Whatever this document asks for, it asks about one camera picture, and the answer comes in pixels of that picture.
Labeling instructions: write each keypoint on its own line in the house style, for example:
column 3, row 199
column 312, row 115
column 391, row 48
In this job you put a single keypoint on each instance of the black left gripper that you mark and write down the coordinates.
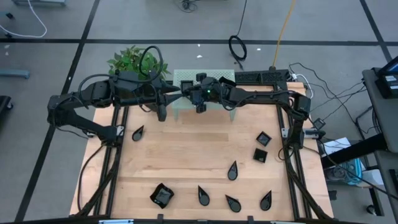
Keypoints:
column 157, row 93

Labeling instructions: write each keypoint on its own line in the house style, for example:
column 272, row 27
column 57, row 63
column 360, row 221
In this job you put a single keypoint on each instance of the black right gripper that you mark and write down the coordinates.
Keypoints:
column 211, row 95

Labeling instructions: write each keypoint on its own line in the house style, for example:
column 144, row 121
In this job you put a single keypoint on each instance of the black teardrop mini plate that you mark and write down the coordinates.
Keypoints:
column 234, row 206
column 265, row 203
column 232, row 173
column 136, row 135
column 203, row 199

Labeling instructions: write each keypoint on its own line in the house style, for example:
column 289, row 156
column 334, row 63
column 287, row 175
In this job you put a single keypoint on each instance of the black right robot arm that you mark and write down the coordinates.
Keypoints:
column 264, row 96

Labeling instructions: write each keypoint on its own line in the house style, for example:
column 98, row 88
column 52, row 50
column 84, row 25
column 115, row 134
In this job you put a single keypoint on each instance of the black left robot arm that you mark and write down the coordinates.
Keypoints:
column 90, row 127

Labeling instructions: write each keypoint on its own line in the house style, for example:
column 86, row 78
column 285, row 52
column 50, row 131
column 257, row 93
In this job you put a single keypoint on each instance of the green perforated metal shelf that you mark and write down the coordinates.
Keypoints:
column 183, row 74

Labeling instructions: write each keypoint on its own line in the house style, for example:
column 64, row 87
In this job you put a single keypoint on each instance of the green potted plant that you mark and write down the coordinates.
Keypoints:
column 124, row 62

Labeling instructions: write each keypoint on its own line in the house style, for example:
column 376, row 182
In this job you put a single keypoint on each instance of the black perforated metal box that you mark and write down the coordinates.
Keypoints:
column 248, row 76

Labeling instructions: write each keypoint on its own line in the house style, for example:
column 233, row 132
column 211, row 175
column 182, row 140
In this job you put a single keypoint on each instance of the small black device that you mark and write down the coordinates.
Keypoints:
column 318, row 124

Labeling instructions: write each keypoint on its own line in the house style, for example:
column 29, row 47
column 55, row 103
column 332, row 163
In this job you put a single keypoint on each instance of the white paper sheet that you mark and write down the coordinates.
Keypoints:
column 337, row 144

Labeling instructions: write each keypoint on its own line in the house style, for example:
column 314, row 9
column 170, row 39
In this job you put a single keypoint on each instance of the grey desk foot bar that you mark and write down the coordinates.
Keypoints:
column 14, row 74
column 37, row 2

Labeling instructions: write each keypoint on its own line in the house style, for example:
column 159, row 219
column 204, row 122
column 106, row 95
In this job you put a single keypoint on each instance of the black desk beam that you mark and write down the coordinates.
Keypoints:
column 354, row 151

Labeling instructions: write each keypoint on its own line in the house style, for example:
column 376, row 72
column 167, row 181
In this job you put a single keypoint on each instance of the small black floor object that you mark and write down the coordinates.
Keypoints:
column 9, row 15

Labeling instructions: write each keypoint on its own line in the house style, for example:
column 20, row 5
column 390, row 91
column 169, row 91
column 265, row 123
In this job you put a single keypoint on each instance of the grey side desk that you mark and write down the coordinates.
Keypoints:
column 382, row 118

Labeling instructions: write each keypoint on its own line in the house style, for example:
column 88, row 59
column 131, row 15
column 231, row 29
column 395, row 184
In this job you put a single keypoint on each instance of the white floor box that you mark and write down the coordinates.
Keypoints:
column 373, row 179

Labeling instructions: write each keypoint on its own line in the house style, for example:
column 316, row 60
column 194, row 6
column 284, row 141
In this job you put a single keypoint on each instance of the black desk caster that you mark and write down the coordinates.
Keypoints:
column 371, row 209

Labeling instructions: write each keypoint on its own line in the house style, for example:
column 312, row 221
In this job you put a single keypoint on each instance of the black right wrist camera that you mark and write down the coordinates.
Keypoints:
column 201, row 77

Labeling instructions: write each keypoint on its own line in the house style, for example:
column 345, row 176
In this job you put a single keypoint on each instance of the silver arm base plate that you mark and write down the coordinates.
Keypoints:
column 119, row 130
column 285, row 132

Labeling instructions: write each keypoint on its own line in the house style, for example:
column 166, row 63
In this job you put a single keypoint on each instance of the black frame clip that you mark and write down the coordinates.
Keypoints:
column 160, row 217
column 250, row 218

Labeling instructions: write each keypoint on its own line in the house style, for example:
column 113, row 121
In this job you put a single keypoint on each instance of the black aluminium table frame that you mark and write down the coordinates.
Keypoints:
column 217, row 222

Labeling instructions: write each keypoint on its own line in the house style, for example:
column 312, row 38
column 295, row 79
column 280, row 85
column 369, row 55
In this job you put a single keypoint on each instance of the white frame label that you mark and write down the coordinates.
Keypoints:
column 286, row 222
column 115, row 221

